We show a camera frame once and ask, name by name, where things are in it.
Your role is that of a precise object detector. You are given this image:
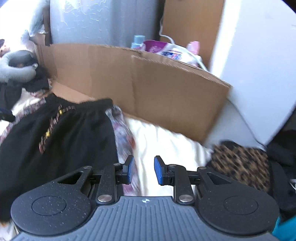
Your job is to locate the blue cap bottle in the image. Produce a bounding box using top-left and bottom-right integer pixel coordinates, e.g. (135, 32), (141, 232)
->
(130, 35), (145, 50)

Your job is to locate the black bag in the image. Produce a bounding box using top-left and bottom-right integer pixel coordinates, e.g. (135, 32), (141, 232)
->
(266, 111), (295, 221)

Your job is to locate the grey plush toy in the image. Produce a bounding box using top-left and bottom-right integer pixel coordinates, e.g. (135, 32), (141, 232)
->
(1, 50), (38, 83)

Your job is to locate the cream bear print bedsheet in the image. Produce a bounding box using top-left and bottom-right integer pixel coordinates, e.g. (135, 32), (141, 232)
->
(0, 92), (213, 241)

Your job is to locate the leopard print pillow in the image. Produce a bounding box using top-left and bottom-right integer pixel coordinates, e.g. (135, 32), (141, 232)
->
(207, 141), (271, 193)

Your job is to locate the black clothing pile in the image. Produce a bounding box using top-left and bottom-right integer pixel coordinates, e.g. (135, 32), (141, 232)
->
(1, 66), (50, 110)

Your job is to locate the purple white package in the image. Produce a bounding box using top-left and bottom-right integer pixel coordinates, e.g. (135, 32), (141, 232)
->
(140, 40), (208, 71)

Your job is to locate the pink bottle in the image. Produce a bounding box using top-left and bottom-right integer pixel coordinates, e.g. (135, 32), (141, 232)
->
(186, 41), (200, 55)

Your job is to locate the black jacket bear pattern lining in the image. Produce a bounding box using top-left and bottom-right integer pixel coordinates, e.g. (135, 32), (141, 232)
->
(1, 94), (133, 221)

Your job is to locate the brown cardboard box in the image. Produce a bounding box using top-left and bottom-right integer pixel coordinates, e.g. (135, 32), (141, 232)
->
(35, 1), (231, 142)

